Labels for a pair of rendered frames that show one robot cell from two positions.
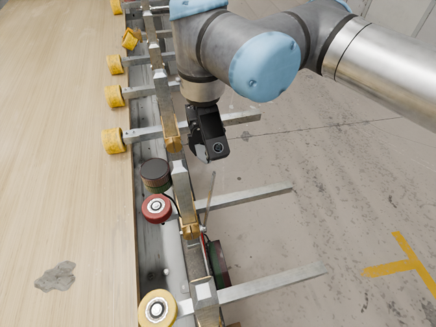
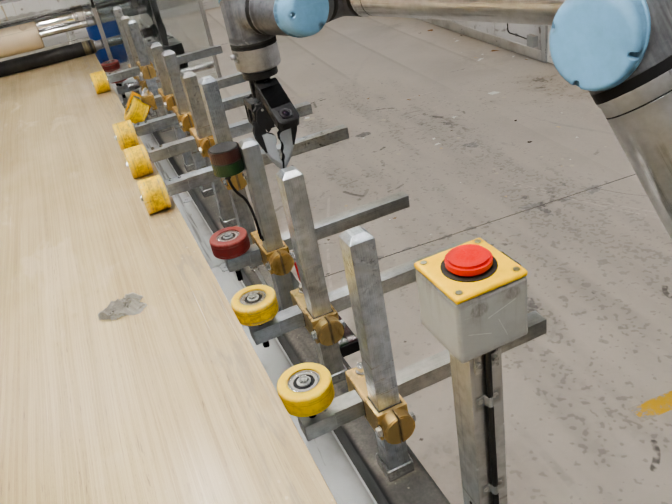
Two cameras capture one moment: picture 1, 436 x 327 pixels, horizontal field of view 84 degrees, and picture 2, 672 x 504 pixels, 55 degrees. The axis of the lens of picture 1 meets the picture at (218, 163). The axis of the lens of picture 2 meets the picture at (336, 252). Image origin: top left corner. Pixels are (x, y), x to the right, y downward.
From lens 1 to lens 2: 87 cm
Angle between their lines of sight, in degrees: 20
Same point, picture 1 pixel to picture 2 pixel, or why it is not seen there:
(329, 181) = (546, 292)
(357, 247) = (621, 376)
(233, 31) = not seen: outside the picture
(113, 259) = (188, 283)
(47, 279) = (113, 310)
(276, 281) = (397, 270)
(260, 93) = (301, 23)
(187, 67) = (240, 37)
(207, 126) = (271, 97)
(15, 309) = (84, 337)
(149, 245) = not seen: hidden behind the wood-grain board
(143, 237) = not seen: hidden behind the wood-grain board
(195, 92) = (251, 61)
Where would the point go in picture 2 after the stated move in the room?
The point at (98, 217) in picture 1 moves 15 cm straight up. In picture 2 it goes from (156, 261) to (132, 195)
